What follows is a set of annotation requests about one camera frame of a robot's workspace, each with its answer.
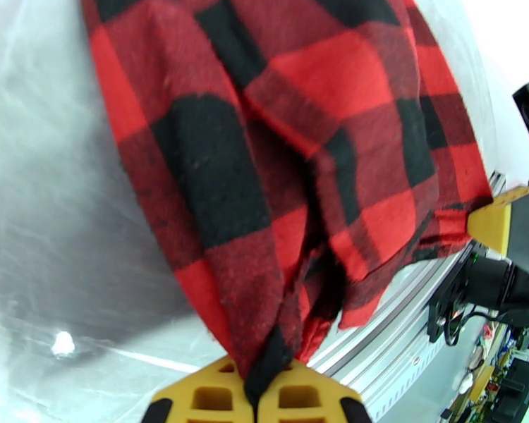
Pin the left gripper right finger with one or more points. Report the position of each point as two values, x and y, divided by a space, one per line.
308 397

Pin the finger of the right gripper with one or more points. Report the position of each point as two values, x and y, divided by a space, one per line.
493 223

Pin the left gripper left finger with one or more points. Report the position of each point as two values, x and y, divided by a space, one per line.
207 397

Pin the red black plaid shirt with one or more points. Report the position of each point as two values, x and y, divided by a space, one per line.
291 148

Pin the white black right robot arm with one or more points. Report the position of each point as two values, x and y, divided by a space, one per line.
502 285

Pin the background workshop clutter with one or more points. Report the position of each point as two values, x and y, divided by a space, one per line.
507 377

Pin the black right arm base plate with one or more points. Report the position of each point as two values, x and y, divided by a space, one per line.
443 309

